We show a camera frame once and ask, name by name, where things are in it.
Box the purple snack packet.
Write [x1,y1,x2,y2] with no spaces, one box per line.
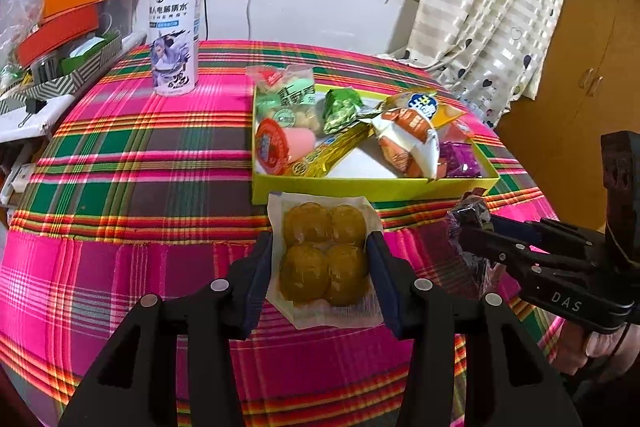
[439,141,482,179]

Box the white orange snack bag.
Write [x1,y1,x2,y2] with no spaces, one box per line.
[371,107,439,180]

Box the yellow blue-logo snack bag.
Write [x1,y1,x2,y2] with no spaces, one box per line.
[381,90,465,129]

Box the yellow round pastries pack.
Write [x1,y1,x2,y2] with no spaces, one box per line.
[267,193,383,329]

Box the yellow sausage stick packet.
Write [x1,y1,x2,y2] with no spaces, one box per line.
[285,122,372,178]

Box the green crinkled snack packet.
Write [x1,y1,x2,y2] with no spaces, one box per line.
[322,88,363,135]

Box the pink sausage snack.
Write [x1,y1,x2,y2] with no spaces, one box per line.
[254,118,316,176]

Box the clear green-label nut snack bag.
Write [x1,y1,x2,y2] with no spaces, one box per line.
[246,65,320,135]

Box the dark round-logo snack packet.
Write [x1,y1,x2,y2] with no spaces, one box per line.
[446,188,503,298]

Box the small red round snack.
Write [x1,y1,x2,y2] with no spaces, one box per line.
[436,155,456,179]

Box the right hand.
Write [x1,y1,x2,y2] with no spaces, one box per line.
[552,321,639,381]

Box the wooden wardrobe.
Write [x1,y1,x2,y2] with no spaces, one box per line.
[497,0,639,229]

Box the plaid pink tablecloth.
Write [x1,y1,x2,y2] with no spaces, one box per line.
[0,38,566,427]

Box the yellow-green shallow box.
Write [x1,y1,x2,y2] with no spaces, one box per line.
[252,86,498,204]

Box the heart-patterned striped curtain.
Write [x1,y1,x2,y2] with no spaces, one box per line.
[391,0,564,127]

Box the striped black white box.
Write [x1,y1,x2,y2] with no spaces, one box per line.
[1,34,122,115]

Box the red box lid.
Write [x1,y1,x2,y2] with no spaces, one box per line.
[16,4,99,67]

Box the white labelled drink bottle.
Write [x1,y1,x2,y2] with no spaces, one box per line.
[148,0,202,96]

